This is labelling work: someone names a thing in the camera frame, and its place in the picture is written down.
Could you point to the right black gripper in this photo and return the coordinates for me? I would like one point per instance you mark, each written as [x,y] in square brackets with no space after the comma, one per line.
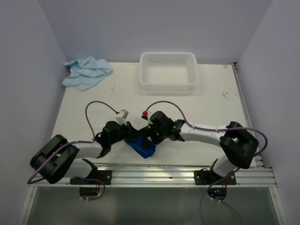
[146,132]

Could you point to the light blue towel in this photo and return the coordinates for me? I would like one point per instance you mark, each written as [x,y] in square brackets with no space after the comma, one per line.
[86,73]

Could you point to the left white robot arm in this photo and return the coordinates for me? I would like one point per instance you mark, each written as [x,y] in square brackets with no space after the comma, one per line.
[54,159]

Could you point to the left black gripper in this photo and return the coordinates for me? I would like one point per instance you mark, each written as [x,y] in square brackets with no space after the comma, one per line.
[132,132]

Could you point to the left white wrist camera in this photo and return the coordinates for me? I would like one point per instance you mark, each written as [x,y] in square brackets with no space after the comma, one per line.
[121,117]

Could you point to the red cable connector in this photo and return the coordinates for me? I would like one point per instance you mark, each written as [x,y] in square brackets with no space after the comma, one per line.
[144,114]

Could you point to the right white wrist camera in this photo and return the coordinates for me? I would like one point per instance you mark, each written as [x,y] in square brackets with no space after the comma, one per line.
[147,118]

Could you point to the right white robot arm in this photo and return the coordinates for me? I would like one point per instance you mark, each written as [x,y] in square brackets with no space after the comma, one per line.
[238,145]

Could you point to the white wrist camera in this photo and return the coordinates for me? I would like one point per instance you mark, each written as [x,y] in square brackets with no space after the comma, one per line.
[147,118]
[121,117]

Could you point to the aluminium mounting rail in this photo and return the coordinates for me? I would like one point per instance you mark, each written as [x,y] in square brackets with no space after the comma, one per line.
[181,176]

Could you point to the dark blue towel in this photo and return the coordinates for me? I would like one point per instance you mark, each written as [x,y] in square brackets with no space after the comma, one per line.
[144,149]

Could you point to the white perforated plastic basket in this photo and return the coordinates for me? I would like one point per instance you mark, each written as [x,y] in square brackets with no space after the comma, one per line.
[168,71]

